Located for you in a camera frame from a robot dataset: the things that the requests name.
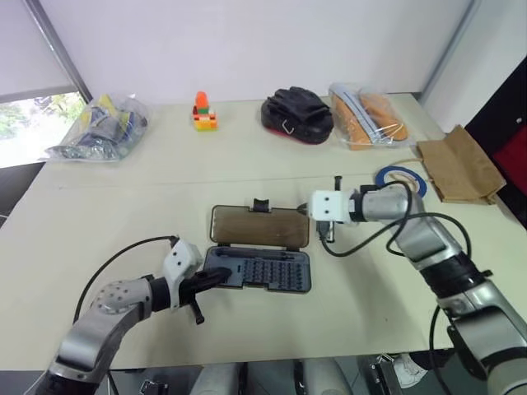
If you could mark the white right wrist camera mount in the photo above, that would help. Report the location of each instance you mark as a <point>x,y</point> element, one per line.
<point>329,205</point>

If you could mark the white window roller blind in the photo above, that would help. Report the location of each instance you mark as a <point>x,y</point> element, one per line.
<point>29,49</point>

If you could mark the black screwdriver bit case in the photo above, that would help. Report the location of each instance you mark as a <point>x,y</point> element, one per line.
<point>259,230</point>

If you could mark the clear plastic bag of sponges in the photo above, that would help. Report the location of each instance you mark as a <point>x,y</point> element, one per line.
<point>103,131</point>

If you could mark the orange toy brick stack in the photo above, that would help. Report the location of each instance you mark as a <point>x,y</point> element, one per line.
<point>203,117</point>

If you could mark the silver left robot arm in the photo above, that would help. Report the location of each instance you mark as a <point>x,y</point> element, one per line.
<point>107,300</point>

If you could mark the black metal bracket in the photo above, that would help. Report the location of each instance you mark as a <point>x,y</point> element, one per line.
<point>381,374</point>

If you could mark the grey window frame post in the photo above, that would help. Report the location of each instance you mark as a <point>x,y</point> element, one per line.
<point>62,45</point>

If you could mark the clear bag of orange insoles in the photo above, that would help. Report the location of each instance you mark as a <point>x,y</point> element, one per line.
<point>366,119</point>

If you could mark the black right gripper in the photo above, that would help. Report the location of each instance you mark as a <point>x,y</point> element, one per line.
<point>328,231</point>

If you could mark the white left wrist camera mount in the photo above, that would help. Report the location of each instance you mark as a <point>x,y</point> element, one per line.
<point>183,257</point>

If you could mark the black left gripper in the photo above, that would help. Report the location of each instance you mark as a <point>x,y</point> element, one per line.
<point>192,286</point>

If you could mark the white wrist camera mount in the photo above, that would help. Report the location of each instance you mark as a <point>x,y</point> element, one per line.
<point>329,205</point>
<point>183,257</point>

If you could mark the blue tape roll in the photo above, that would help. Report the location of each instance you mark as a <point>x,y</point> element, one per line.
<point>381,176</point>

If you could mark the black cabinet with red panel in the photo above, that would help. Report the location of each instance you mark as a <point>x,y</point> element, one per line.
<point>506,123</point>

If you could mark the white shoe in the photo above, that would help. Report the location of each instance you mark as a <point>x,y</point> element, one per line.
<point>408,368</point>

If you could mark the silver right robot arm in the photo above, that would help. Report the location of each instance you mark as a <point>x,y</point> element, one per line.
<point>424,238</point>

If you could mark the black padded mitt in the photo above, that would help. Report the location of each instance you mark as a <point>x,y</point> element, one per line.
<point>296,111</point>

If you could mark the brown paper bag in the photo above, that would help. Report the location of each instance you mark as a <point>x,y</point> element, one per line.
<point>461,168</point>

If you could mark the grey wall corner post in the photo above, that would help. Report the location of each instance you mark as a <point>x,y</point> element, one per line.
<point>450,45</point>

